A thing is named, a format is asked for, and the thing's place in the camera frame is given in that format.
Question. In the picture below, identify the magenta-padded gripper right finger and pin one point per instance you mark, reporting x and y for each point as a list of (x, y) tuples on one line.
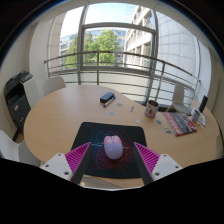
[(166, 165)]

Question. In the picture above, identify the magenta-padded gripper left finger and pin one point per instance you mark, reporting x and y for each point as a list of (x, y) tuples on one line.
[(55, 165)]

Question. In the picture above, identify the pink and lilac computer mouse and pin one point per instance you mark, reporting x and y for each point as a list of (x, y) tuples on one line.
[(113, 148)]

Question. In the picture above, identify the black mouse pad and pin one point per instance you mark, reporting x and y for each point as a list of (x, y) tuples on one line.
[(86, 133)]

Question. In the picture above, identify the small paper sticker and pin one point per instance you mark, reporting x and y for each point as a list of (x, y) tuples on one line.
[(167, 130), (159, 122), (138, 121), (133, 108)]

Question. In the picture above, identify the red and blue book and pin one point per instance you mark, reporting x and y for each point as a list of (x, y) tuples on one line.
[(180, 123)]

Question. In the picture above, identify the white chair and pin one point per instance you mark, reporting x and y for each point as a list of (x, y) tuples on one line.
[(53, 85), (179, 95), (13, 150)]

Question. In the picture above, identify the fruit print tin can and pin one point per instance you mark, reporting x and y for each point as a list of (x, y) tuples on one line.
[(151, 109)]

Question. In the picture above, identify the black cylinder speaker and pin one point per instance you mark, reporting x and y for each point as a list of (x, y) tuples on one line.
[(203, 104)]

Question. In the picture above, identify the black and white office printer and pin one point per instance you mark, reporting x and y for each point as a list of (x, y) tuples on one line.
[(16, 100)]

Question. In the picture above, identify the round translucent sticker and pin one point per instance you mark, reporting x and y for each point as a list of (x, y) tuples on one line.
[(119, 104)]

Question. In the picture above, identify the blue marker pen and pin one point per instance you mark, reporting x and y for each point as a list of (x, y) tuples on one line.
[(109, 101)]

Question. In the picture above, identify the black whiteboard eraser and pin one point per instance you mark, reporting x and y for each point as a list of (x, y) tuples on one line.
[(107, 97)]

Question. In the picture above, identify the metal balcony railing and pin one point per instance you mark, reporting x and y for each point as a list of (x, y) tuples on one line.
[(97, 65)]

